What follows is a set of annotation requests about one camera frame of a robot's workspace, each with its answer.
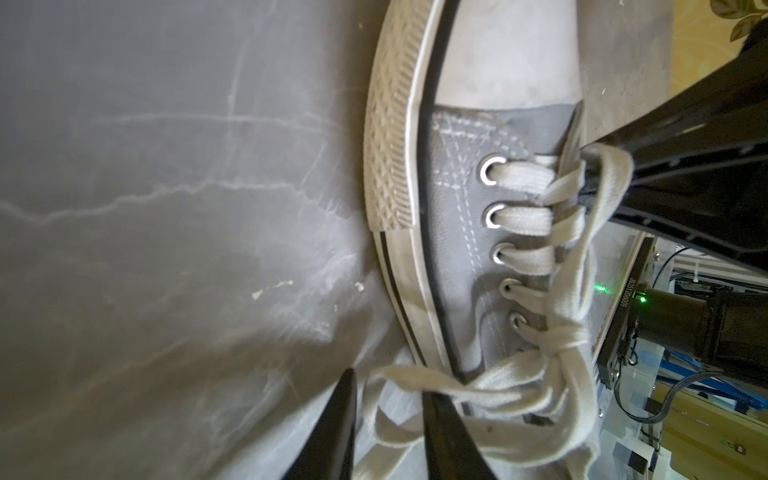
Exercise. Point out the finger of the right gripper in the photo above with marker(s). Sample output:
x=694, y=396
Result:
x=719, y=122
x=724, y=216

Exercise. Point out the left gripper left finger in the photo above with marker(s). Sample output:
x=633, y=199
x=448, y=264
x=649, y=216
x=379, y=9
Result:
x=329, y=450

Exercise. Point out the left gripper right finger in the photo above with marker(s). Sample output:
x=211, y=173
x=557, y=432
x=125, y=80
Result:
x=450, y=451

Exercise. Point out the white shoelace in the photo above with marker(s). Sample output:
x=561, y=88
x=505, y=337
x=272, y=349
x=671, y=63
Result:
x=539, y=406

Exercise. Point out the grey canvas sneaker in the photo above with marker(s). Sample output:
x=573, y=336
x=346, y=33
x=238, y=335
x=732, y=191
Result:
x=455, y=85

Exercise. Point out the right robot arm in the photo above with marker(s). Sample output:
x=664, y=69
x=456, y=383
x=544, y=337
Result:
x=727, y=333

